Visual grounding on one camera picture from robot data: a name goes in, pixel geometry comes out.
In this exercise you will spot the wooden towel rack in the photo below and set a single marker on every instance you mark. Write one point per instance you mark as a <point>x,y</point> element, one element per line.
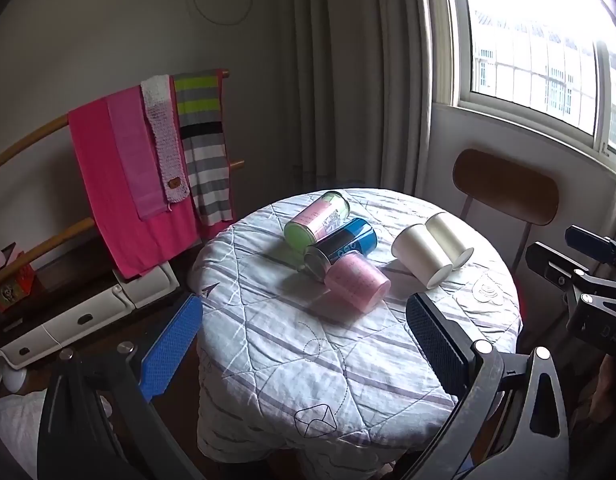
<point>33,137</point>

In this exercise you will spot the white framed window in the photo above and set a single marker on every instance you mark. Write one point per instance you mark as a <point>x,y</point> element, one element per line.
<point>533,45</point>

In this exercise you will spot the round table with quilted cloth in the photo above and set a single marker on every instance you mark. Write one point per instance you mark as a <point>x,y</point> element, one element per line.
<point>308,350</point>

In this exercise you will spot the white cup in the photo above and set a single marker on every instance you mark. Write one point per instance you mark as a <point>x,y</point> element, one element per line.
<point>420,255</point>
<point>453,235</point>

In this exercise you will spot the pink and white knitted scarf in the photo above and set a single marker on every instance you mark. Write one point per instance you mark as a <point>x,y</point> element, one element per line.
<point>165,150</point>

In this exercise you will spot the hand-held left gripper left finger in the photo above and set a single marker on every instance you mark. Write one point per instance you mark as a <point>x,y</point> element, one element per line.
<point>172,345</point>

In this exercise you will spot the blue and black cup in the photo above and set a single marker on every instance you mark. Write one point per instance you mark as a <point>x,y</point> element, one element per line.
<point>345,245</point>

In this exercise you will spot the hot pink towel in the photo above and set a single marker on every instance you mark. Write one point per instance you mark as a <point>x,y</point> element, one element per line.
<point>100,185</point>

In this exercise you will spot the striped knitted scarf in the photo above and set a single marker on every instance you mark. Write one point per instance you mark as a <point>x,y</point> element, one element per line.
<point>205,160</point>

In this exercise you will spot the light pink towel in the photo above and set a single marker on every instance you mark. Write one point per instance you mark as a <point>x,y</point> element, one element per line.
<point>135,160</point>

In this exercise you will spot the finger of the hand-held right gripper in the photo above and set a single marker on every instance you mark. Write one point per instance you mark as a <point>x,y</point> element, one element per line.
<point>553,262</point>
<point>590,239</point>

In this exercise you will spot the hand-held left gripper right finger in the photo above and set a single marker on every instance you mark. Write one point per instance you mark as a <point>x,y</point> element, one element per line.
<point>438,342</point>

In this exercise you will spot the white shoes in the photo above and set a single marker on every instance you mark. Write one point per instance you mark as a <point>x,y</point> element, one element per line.
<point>8,377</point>

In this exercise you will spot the red printed box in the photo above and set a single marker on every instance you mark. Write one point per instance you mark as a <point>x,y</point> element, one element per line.
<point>15,287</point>

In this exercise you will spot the brown wooden chair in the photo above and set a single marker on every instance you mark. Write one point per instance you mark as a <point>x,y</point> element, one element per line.
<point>505,187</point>

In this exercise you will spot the green cup with pink label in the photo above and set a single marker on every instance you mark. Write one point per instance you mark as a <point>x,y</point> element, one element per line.
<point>313,222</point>

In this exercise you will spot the grey curtain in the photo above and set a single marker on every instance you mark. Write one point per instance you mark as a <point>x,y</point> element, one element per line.
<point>348,75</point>

